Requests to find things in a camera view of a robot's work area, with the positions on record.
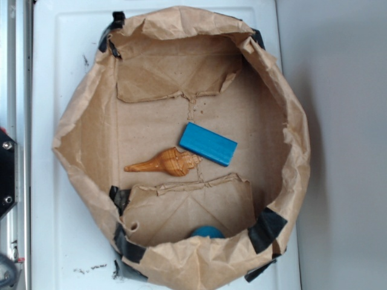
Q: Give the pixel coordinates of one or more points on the blue rectangular block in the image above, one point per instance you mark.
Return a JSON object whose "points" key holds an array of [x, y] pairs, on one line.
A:
{"points": [[208, 144]]}

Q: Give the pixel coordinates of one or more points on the orange conch seashell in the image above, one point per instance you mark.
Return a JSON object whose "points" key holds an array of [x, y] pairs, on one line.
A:
{"points": [[170, 161]]}

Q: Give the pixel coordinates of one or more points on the brown paper bag bin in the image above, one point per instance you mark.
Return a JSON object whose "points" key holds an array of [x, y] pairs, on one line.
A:
{"points": [[152, 75]]}

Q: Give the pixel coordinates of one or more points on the blue ball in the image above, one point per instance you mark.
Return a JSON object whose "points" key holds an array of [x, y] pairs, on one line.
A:
{"points": [[207, 231]]}

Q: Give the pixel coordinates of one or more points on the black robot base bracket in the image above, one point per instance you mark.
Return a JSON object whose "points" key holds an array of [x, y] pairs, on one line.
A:
{"points": [[9, 175]]}

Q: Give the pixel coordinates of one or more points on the aluminium frame rail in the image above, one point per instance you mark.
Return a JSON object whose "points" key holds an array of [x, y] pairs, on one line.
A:
{"points": [[16, 66]]}

